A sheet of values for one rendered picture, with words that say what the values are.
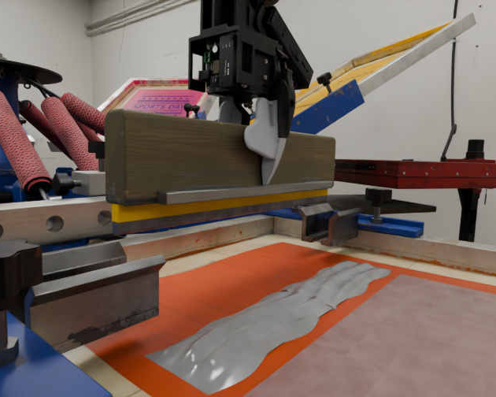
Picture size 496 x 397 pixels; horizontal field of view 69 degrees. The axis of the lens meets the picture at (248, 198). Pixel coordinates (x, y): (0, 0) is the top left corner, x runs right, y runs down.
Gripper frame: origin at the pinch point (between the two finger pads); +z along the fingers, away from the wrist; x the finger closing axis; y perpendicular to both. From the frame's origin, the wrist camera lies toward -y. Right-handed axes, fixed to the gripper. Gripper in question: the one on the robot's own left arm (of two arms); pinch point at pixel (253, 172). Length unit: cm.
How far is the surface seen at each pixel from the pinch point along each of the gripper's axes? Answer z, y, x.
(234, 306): 13.6, 6.1, 2.8
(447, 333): 13.5, -2.4, 20.9
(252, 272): 13.5, -3.5, -2.4
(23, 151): -2, 7, -50
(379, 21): -88, -200, -61
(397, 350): 13.6, 3.7, 18.4
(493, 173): 2, -123, 13
